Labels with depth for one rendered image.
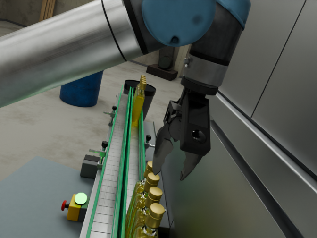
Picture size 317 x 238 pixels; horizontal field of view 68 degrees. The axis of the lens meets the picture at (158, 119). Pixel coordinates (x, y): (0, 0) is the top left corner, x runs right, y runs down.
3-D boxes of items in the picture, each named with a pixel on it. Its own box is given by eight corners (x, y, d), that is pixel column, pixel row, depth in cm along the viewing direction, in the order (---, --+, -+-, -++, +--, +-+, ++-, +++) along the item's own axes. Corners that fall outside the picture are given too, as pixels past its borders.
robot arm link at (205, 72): (235, 69, 40) (189, 55, 39) (224, 94, 42) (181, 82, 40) (221, 62, 47) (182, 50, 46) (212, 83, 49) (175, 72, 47)
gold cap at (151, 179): (156, 194, 64) (161, 181, 62) (144, 192, 63) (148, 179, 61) (154, 185, 67) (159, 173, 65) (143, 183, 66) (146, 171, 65)
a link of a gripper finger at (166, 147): (154, 162, 55) (174, 131, 52) (155, 178, 49) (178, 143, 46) (142, 157, 54) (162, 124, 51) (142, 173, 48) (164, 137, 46)
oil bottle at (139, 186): (137, 242, 77) (156, 190, 69) (120, 240, 76) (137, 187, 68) (137, 228, 82) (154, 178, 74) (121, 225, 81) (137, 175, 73)
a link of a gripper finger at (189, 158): (189, 167, 56) (194, 132, 52) (195, 183, 50) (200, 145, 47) (176, 167, 55) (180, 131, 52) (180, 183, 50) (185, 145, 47)
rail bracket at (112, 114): (112, 127, 148) (116, 107, 143) (100, 124, 147) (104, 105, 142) (112, 124, 152) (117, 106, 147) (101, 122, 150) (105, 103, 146)
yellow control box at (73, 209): (84, 223, 93) (87, 208, 90) (64, 220, 91) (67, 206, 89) (87, 210, 99) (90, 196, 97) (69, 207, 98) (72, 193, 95)
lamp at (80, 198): (85, 206, 91) (86, 199, 90) (72, 204, 90) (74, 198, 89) (87, 198, 95) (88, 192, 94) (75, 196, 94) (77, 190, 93)
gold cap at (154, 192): (158, 210, 58) (163, 197, 57) (145, 208, 58) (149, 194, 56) (157, 200, 62) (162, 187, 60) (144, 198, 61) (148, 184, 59)
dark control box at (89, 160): (95, 179, 118) (98, 165, 115) (79, 176, 117) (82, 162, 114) (98, 170, 126) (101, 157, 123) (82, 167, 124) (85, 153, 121)
